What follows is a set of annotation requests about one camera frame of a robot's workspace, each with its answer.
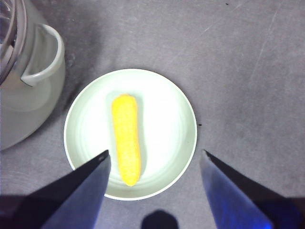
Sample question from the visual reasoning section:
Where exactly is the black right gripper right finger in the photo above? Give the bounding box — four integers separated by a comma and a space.
200, 149, 301, 229

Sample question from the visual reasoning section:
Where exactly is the glass lid with green knob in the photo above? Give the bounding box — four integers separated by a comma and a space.
0, 0, 23, 79

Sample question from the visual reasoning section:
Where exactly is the yellow corn cob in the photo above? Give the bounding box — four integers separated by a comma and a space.
111, 94, 142, 187

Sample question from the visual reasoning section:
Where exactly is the pale green round plate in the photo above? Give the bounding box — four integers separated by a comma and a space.
63, 68, 198, 201

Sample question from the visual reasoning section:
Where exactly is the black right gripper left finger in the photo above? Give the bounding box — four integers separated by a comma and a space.
14, 149, 112, 229

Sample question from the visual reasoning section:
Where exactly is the pale green electric steamer pot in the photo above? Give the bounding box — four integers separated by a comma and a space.
0, 0, 66, 151

